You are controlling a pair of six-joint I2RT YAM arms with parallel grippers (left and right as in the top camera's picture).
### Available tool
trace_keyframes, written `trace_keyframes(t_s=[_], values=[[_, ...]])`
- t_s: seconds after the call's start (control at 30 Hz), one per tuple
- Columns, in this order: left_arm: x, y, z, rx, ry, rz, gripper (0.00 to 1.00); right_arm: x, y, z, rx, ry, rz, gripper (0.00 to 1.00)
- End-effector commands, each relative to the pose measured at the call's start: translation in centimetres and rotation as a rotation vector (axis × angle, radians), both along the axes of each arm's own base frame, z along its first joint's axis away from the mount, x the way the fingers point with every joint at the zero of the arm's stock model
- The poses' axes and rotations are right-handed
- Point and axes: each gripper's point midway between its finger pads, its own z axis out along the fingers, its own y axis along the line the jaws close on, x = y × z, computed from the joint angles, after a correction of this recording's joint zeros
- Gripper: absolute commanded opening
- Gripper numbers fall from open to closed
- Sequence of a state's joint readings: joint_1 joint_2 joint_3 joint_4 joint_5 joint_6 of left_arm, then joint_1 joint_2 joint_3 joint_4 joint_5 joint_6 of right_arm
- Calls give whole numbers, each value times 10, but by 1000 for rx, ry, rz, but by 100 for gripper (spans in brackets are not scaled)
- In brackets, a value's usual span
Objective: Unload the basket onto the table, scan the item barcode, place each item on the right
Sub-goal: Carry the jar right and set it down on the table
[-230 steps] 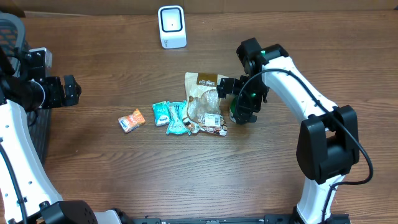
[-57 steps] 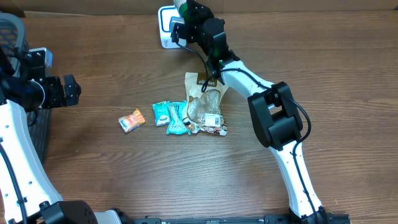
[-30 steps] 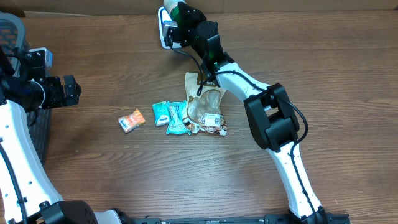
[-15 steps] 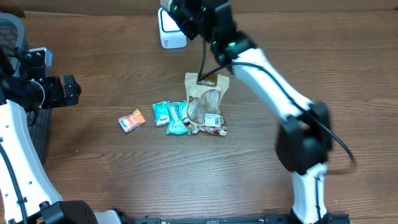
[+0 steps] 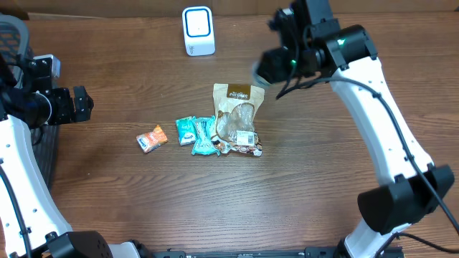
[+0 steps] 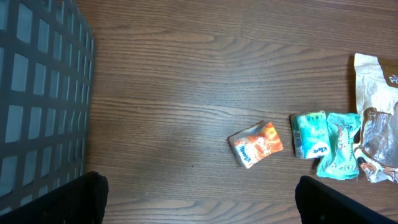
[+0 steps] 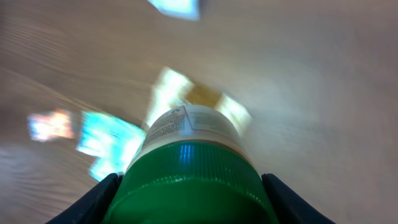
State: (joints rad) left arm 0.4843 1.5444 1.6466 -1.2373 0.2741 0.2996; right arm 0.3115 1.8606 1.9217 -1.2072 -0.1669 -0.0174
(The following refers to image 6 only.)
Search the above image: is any orange snack packet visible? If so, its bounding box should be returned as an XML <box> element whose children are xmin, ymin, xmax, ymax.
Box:
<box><xmin>228</xmin><ymin>121</ymin><xmax>284</xmax><ymax>169</ymax></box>

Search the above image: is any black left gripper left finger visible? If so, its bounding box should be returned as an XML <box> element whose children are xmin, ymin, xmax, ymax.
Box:
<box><xmin>1</xmin><ymin>171</ymin><xmax>109</xmax><ymax>224</ymax></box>

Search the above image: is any small teal white packet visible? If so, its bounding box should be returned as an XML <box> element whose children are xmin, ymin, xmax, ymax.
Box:
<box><xmin>290</xmin><ymin>110</ymin><xmax>331</xmax><ymax>159</ymax></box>

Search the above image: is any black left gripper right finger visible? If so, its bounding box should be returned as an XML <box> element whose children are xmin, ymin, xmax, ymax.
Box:
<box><xmin>295</xmin><ymin>175</ymin><xmax>397</xmax><ymax>224</ymax></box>

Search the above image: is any beige brown snack bag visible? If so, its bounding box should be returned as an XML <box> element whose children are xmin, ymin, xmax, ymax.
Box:
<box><xmin>353</xmin><ymin>53</ymin><xmax>397</xmax><ymax>183</ymax></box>

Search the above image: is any teal snack packet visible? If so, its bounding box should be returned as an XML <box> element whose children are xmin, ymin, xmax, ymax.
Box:
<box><xmin>317</xmin><ymin>113</ymin><xmax>362</xmax><ymax>180</ymax></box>

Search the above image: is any grey plastic mesh basket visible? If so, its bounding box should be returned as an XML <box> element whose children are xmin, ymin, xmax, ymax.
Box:
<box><xmin>1</xmin><ymin>0</ymin><xmax>96</xmax><ymax>214</ymax></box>

